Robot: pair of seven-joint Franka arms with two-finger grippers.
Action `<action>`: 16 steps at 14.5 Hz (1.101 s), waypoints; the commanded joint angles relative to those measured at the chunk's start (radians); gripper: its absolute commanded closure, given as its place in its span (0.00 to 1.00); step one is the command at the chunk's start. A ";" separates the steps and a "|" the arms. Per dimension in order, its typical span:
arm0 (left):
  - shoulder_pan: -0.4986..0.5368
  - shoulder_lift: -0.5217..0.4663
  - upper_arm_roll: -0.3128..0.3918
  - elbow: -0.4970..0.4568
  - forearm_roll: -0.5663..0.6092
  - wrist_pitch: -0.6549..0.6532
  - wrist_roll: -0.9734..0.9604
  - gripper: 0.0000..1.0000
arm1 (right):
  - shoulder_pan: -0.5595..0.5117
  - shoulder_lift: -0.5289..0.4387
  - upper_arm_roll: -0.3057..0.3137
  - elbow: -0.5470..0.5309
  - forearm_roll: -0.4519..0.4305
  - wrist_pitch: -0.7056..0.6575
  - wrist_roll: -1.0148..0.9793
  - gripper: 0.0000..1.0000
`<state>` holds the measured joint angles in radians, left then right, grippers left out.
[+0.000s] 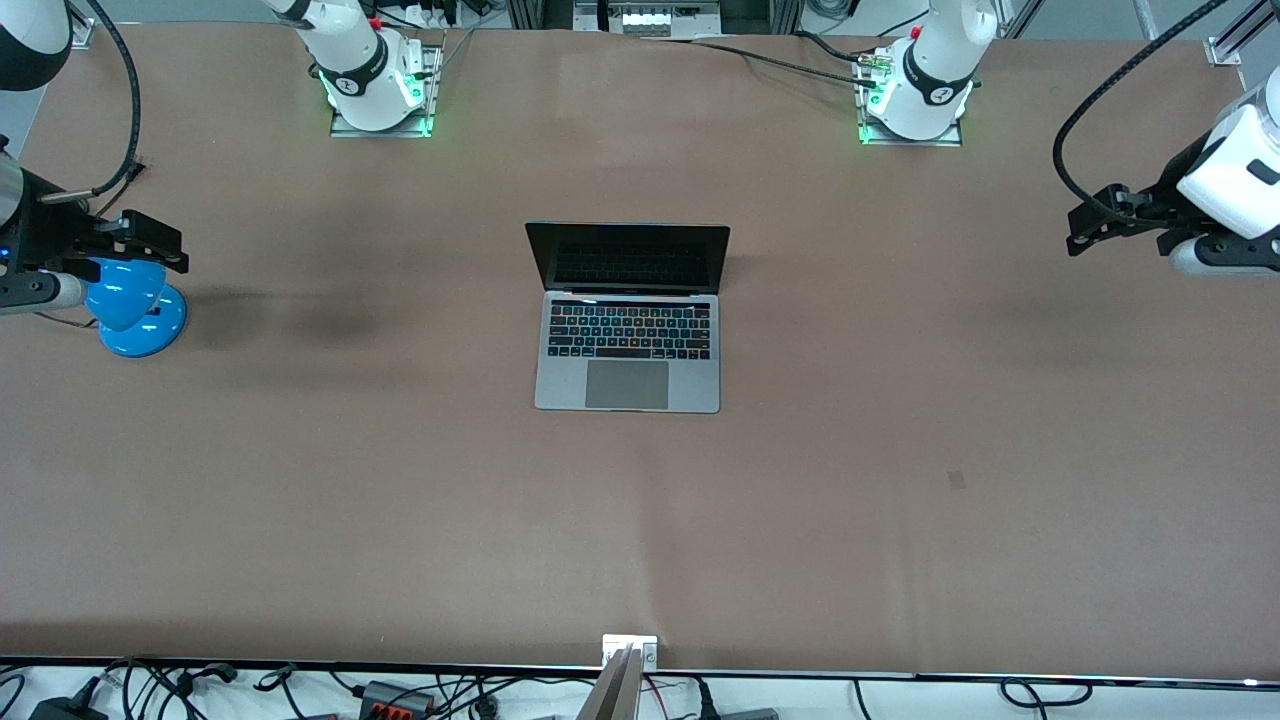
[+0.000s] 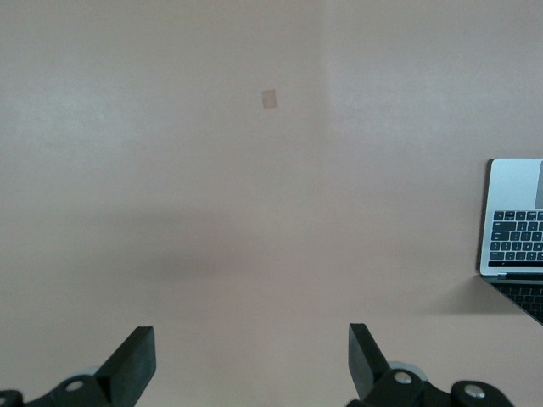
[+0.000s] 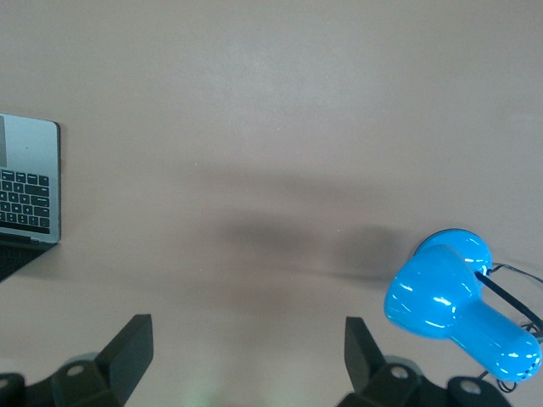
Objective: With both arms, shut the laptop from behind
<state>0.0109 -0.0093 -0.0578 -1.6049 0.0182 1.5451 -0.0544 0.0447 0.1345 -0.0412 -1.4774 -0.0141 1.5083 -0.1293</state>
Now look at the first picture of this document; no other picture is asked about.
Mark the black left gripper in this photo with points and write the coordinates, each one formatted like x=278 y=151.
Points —
x=1166 y=199

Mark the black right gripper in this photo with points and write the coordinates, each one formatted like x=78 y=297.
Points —
x=47 y=229

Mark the grey laptop computer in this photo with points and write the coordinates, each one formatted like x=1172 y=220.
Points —
x=627 y=385

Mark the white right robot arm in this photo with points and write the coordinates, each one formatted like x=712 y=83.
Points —
x=352 y=62

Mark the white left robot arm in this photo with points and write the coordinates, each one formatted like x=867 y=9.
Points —
x=935 y=72

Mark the blue desk lamp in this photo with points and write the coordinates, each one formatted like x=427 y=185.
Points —
x=140 y=325

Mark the white power strip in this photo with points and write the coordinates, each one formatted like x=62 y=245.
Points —
x=430 y=17

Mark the black power adapter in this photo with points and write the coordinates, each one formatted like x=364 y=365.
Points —
x=65 y=710

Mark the aluminium equipment rack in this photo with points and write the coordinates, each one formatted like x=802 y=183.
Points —
x=650 y=18

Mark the black orange connector block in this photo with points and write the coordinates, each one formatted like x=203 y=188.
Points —
x=395 y=698

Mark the aluminium corner post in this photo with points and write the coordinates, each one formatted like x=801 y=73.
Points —
x=82 y=35
x=1238 y=38

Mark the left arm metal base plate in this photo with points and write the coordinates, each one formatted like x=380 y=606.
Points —
x=868 y=135

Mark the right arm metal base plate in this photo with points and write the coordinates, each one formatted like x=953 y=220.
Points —
x=425 y=95

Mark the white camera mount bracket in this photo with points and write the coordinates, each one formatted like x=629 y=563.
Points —
x=612 y=645

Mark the aluminium camera support bar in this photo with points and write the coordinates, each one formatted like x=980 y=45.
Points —
x=612 y=695

